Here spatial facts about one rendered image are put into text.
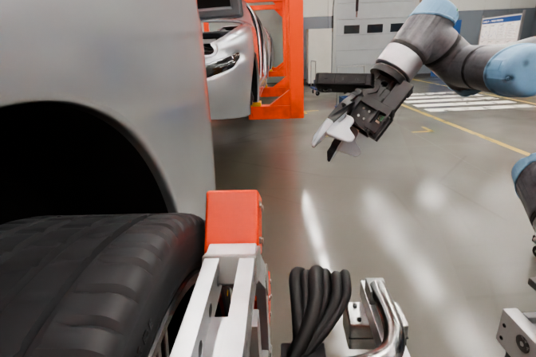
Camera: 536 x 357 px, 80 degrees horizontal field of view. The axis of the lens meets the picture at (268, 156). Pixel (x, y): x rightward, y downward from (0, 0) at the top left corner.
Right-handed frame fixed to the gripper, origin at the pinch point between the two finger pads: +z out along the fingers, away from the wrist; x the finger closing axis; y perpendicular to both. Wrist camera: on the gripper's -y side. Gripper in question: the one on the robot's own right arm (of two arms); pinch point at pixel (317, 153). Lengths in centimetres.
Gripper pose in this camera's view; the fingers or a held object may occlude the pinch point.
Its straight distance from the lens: 63.8
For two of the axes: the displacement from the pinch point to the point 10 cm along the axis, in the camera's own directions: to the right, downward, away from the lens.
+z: -5.9, 8.0, 0.7
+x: 3.6, 1.9, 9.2
